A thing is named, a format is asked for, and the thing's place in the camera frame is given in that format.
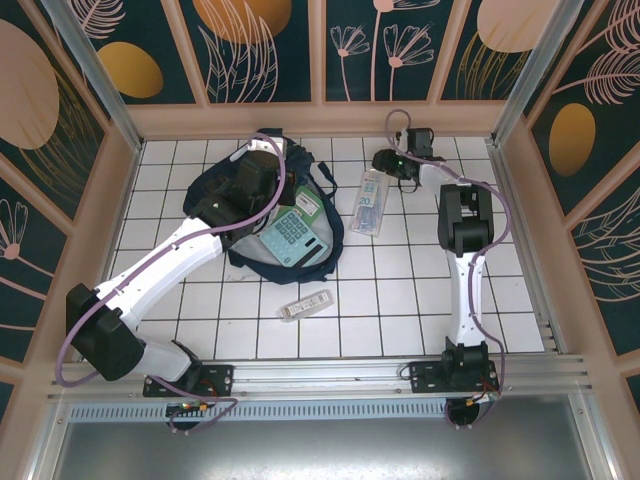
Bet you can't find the clear pen pack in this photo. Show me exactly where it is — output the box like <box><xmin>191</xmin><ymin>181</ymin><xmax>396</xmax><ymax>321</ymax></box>
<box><xmin>348</xmin><ymin>168</ymin><xmax>392</xmax><ymax>237</ymax></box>

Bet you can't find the green notebook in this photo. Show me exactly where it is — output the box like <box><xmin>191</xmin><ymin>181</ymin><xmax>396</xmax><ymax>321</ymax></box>
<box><xmin>292</xmin><ymin>184</ymin><xmax>321</xmax><ymax>226</ymax></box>

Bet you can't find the navy blue backpack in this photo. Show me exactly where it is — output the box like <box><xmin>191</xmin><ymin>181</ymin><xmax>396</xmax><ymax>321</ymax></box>
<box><xmin>182</xmin><ymin>130</ymin><xmax>344</xmax><ymax>285</ymax></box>

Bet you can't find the teal calculator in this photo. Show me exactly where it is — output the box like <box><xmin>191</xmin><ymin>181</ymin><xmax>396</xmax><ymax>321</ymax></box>
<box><xmin>258</xmin><ymin>205</ymin><xmax>329</xmax><ymax>269</ymax></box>

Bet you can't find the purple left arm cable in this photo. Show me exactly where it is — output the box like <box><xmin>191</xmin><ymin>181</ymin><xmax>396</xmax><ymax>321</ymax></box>
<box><xmin>54</xmin><ymin>133</ymin><xmax>287</xmax><ymax>434</ymax></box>

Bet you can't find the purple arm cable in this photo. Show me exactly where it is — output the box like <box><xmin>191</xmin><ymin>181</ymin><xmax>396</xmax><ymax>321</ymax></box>
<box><xmin>385</xmin><ymin>108</ymin><xmax>512</xmax><ymax>431</ymax></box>
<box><xmin>54</xmin><ymin>133</ymin><xmax>287</xmax><ymax>434</ymax></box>

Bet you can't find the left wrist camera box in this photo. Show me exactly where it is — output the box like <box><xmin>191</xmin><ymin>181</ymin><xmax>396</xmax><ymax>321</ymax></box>
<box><xmin>247</xmin><ymin>138</ymin><xmax>287</xmax><ymax>157</ymax></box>

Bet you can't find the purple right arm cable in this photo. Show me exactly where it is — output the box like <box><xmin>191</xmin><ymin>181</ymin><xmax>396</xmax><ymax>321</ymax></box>
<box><xmin>385</xmin><ymin>108</ymin><xmax>512</xmax><ymax>431</ymax></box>

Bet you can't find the aluminium side rail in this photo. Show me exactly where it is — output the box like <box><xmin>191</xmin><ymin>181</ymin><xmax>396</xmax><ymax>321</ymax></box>
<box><xmin>487</xmin><ymin>139</ymin><xmax>569</xmax><ymax>354</ymax></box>

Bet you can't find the aluminium frame post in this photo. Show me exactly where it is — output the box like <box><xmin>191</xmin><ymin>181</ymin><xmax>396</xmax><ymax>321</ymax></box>
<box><xmin>39</xmin><ymin>0</ymin><xmax>146</xmax><ymax>154</ymax></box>
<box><xmin>489</xmin><ymin>0</ymin><xmax>586</xmax><ymax>149</ymax></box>

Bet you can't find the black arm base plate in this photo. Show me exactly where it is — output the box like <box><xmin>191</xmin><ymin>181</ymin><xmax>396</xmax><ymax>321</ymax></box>
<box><xmin>407</xmin><ymin>360</ymin><xmax>501</xmax><ymax>396</ymax></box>
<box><xmin>143</xmin><ymin>363</ymin><xmax>236</xmax><ymax>399</ymax></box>

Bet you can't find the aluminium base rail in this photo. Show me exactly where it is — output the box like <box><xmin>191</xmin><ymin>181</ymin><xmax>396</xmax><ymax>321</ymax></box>
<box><xmin>47</xmin><ymin>354</ymin><xmax>594</xmax><ymax>401</ymax></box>

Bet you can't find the slotted grey cable tray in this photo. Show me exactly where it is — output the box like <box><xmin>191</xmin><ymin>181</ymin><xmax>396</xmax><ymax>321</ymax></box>
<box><xmin>67</xmin><ymin>403</ymin><xmax>451</xmax><ymax>424</ymax></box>

